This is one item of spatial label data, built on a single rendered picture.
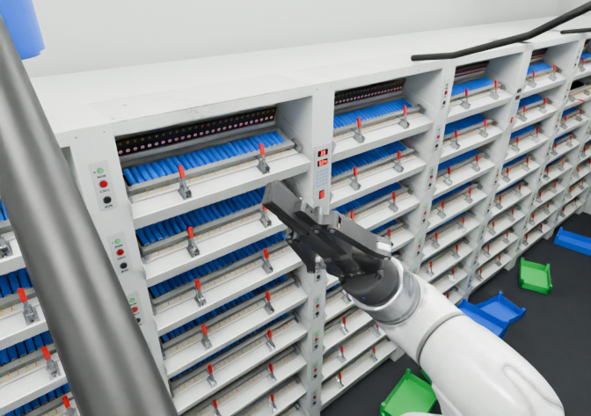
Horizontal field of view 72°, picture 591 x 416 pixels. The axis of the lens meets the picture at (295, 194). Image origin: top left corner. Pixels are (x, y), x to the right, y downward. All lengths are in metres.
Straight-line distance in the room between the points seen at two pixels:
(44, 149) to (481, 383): 0.53
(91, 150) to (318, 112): 0.69
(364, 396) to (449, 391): 1.96
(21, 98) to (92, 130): 0.83
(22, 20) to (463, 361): 0.56
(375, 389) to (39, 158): 2.49
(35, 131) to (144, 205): 0.98
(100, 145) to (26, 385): 0.67
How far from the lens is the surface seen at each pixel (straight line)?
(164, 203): 1.16
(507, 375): 0.59
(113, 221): 1.12
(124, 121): 1.04
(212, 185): 1.22
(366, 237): 0.50
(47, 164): 0.18
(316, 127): 1.35
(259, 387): 1.91
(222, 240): 1.32
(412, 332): 0.64
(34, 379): 1.36
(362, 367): 2.51
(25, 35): 0.26
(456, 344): 0.61
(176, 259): 1.27
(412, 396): 2.61
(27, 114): 0.19
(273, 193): 0.44
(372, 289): 0.56
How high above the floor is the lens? 2.06
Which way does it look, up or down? 28 degrees down
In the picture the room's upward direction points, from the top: straight up
